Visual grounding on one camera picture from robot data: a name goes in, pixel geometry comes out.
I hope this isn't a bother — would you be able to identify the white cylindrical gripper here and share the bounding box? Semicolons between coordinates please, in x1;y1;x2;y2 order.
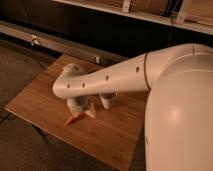
67;96;97;118

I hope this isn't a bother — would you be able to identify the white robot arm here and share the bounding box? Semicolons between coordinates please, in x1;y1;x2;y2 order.
53;44;213;171

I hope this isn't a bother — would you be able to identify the white table edge bracket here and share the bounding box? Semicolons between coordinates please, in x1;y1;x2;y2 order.
95;56;101;64

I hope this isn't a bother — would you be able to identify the white wall bracket left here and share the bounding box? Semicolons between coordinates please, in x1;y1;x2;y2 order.
31;35;40;46

